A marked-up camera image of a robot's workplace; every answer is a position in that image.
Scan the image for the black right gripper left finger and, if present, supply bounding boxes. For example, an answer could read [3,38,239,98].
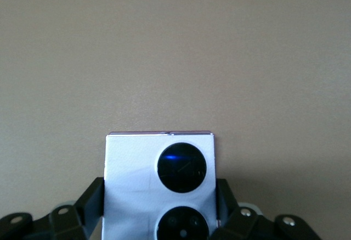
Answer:
[0,177,105,240]

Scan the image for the white flip phone round lenses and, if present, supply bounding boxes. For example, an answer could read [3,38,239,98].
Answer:
[101,131,220,240]

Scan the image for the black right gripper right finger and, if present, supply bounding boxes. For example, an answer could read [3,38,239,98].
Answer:
[211,178,321,240]

